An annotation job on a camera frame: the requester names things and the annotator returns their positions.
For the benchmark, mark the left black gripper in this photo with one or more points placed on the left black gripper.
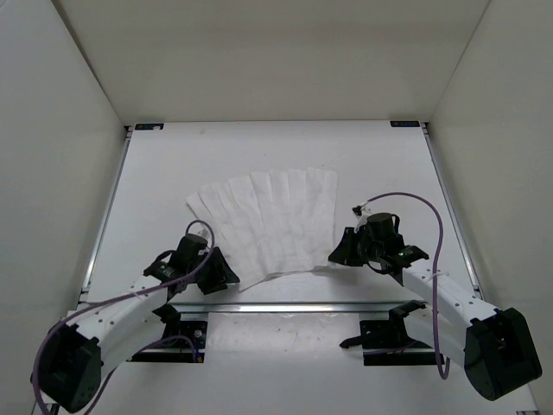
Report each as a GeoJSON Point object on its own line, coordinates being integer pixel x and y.
{"type": "Point", "coordinates": [222, 271]}

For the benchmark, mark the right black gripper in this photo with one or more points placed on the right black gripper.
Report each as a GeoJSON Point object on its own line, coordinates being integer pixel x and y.
{"type": "Point", "coordinates": [343, 252]}

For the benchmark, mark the white pleated skirt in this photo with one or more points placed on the white pleated skirt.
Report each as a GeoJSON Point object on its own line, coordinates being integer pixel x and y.
{"type": "Point", "coordinates": [271, 224]}

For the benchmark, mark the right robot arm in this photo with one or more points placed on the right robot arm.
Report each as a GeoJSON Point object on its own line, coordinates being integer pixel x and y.
{"type": "Point", "coordinates": [493, 346]}

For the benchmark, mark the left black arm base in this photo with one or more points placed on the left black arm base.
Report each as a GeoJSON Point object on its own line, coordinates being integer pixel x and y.
{"type": "Point", "coordinates": [183, 341]}

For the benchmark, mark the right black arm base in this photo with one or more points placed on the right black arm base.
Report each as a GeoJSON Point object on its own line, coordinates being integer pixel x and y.
{"type": "Point", "coordinates": [386, 343]}

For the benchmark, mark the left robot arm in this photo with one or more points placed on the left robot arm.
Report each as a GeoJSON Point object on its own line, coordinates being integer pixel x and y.
{"type": "Point", "coordinates": [82, 350]}

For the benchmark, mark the right blue corner label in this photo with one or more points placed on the right blue corner label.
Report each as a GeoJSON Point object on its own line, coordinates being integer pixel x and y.
{"type": "Point", "coordinates": [404, 124]}

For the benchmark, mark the blue corner label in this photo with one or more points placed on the blue corner label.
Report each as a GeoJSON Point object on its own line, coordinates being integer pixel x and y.
{"type": "Point", "coordinates": [404, 124]}
{"type": "Point", "coordinates": [149, 126]}

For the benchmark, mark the left blue corner label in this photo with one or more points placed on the left blue corner label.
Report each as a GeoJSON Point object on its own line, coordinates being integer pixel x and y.
{"type": "Point", "coordinates": [149, 126]}

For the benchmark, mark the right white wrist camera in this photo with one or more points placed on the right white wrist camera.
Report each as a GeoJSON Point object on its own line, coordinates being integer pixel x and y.
{"type": "Point", "coordinates": [362, 213]}

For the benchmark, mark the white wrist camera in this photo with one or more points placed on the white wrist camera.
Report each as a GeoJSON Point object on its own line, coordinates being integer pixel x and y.
{"type": "Point", "coordinates": [204, 233]}
{"type": "Point", "coordinates": [362, 213]}

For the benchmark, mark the aluminium front table rail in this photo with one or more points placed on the aluminium front table rail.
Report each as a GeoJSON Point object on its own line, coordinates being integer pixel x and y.
{"type": "Point", "coordinates": [285, 308]}

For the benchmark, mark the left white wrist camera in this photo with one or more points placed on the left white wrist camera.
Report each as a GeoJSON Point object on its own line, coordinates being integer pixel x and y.
{"type": "Point", "coordinates": [204, 233]}

